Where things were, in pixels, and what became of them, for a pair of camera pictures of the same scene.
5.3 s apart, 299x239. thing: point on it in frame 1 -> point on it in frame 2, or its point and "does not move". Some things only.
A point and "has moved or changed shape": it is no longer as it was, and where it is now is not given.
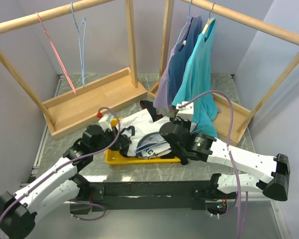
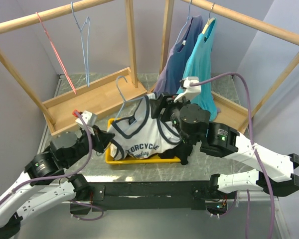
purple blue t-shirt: [177, 60] does not move
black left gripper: [121, 142] -> [101, 138]
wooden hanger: [210, 20] does not move
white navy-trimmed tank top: [146, 141] has moved or changed shape
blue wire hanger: [153, 143] -> [122, 95]
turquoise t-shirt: [196, 78] does not move
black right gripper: [177, 119] -> [162, 101]
